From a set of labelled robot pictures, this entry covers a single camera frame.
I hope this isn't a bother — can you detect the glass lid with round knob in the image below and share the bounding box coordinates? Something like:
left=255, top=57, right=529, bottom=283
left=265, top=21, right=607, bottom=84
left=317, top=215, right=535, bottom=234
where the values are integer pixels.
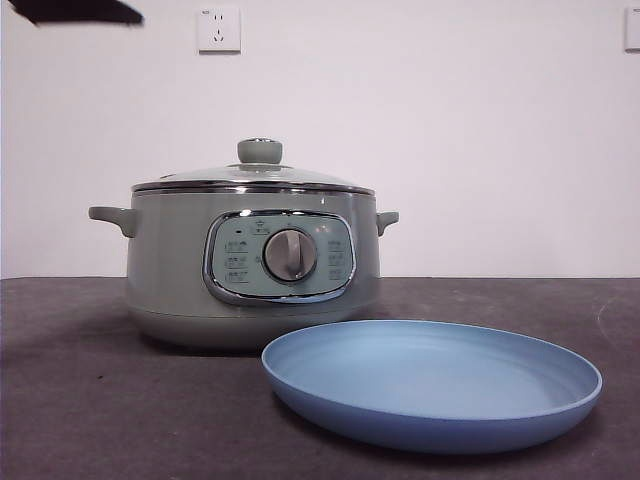
left=132, top=138, right=374, bottom=194

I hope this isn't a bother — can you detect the sage green electric steamer pot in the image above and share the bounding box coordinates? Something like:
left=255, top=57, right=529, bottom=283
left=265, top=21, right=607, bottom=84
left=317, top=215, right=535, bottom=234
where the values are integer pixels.
left=88, top=185, right=400, bottom=351

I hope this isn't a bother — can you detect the blue round plate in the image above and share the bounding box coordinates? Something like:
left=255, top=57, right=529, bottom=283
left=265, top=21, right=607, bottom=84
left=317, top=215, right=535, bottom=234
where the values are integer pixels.
left=260, top=319, right=604, bottom=455

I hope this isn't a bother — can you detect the white wall socket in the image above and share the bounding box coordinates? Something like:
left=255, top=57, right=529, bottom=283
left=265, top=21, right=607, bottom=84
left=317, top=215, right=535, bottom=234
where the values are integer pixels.
left=198, top=6, right=242, bottom=55

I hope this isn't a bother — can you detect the white wall switch plate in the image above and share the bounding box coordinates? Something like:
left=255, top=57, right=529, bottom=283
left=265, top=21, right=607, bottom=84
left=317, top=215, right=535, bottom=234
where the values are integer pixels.
left=623, top=7, right=640, bottom=54

